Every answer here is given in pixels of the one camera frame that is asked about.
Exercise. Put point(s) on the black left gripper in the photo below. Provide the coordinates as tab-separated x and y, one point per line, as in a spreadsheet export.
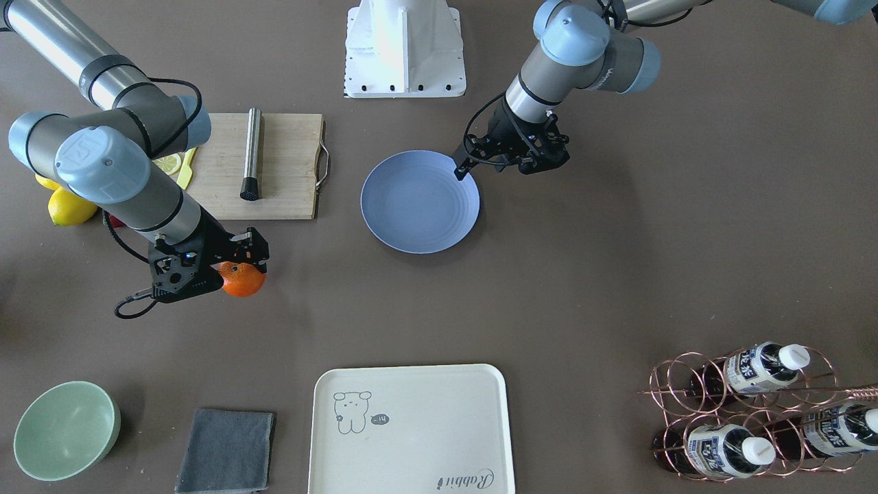
508	124

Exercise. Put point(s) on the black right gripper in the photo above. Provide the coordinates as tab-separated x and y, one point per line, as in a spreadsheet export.
214	237

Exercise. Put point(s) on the orange fruit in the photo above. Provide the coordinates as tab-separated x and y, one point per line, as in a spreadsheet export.
240	279

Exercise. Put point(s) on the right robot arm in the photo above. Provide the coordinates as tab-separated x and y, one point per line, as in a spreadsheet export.
109	157

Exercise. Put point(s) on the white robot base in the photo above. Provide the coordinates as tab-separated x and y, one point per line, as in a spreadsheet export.
397	49

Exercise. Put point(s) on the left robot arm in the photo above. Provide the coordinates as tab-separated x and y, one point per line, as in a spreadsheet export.
585	45

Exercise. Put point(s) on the blue plate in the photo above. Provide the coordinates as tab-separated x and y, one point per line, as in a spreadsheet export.
413	202

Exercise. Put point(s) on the metal muddler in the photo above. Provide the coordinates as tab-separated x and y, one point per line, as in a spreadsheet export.
250	183

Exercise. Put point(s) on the wooden cutting board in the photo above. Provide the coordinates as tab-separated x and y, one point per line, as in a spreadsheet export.
288	167

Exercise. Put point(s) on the yellow knife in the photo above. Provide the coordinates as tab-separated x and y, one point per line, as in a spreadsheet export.
185	173

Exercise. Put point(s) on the lemon slice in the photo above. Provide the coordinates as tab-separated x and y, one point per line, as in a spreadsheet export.
170	165

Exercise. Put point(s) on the red strawberry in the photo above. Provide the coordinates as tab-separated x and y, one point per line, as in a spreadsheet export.
114	222

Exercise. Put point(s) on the yellow lemon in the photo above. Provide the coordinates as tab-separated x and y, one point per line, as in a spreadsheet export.
67	209
46	182

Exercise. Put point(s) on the grey cloth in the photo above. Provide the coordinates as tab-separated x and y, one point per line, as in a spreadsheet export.
227	452

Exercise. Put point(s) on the cream tray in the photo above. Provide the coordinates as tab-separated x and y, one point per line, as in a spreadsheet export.
411	429

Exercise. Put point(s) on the green bowl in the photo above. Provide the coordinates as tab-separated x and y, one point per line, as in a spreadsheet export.
66	430

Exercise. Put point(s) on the bottle top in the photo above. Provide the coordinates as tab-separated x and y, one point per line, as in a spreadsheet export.
762	368

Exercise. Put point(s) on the bottle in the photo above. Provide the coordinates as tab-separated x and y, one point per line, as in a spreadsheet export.
713	452
762	368
842	430

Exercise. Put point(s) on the copper wire bottle rack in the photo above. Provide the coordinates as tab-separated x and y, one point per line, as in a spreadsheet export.
765	410

